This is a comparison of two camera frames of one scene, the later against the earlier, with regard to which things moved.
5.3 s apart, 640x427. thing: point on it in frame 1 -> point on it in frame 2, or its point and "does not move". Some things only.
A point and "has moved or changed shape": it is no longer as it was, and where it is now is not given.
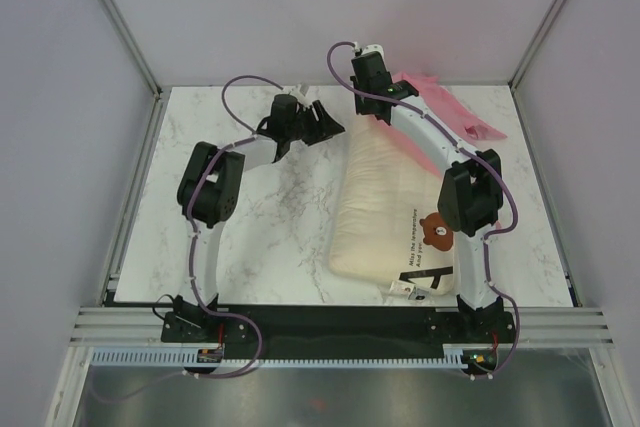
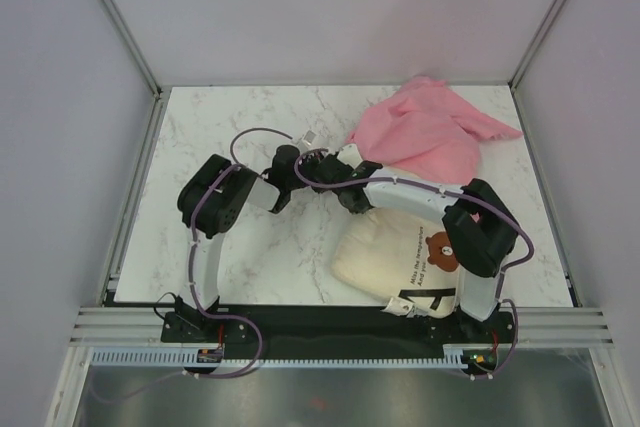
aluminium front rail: [140, 324] does not move
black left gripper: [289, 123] -> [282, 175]
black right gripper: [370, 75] -> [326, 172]
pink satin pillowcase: [433, 94] has moved or changed shape
